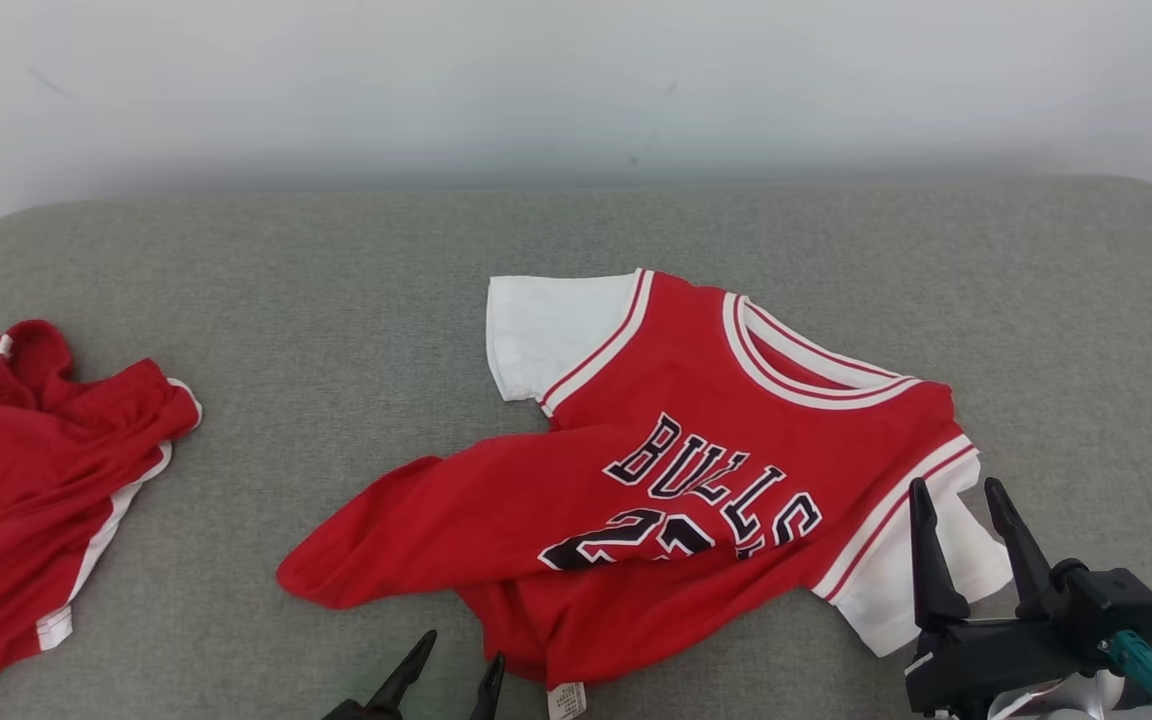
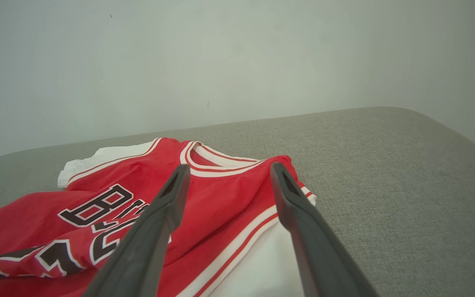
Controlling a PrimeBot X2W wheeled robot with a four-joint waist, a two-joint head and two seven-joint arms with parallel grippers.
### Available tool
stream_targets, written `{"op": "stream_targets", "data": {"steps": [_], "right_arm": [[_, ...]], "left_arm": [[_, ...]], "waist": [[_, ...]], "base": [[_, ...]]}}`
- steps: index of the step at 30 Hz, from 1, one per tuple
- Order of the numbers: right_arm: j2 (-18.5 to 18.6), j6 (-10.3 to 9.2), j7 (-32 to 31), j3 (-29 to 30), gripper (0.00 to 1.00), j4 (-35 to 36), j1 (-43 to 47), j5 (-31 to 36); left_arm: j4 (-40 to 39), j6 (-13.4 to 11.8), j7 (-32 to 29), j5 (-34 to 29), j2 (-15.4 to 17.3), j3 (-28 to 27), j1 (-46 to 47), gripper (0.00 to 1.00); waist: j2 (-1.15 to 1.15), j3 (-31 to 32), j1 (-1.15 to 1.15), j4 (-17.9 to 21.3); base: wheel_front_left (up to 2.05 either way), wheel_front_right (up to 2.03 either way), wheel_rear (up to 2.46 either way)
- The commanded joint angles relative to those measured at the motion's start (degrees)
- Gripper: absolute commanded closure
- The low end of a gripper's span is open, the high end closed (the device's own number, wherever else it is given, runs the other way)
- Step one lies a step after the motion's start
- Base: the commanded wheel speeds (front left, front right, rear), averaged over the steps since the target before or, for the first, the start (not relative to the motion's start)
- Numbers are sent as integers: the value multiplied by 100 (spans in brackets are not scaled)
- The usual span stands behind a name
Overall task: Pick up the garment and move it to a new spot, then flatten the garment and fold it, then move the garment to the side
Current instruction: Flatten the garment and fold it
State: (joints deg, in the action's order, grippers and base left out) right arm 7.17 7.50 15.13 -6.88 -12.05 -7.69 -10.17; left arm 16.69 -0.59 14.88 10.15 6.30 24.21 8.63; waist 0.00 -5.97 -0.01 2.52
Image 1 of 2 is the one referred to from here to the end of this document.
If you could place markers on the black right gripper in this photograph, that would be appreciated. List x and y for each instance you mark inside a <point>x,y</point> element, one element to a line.
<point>976,665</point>

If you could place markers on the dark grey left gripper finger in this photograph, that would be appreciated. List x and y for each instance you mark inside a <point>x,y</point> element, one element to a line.
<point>391,695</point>
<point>491,695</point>

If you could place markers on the red Bulls basketball jersey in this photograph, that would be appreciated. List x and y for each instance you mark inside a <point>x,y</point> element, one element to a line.
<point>636,400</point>

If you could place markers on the red shorts with white stripe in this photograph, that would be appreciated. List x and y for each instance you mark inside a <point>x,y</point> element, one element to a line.
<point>6,480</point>

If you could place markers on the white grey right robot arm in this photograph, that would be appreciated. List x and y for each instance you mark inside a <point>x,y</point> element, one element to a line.
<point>1066,705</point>

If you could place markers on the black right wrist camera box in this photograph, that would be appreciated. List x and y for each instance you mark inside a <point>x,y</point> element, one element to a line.
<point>1116,600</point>

